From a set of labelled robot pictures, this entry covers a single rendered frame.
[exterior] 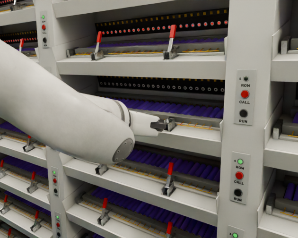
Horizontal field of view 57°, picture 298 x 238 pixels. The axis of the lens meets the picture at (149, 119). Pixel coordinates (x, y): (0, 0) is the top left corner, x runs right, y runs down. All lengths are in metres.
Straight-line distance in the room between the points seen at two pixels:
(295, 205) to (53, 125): 0.59
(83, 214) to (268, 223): 0.67
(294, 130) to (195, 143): 0.23
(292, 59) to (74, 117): 0.44
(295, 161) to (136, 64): 0.46
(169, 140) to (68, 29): 0.56
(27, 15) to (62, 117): 0.83
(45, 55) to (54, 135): 0.72
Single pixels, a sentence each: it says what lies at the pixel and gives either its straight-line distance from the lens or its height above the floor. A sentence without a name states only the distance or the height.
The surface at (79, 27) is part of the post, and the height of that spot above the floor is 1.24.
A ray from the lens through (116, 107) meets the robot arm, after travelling 0.52.
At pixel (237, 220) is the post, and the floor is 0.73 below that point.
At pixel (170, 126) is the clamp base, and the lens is 0.75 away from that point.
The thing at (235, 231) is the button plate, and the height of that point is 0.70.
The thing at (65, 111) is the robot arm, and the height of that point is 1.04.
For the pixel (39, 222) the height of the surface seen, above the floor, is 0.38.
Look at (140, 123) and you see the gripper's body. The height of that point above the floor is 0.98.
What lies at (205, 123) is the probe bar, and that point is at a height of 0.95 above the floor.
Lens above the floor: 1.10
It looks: 11 degrees down
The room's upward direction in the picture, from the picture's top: straight up
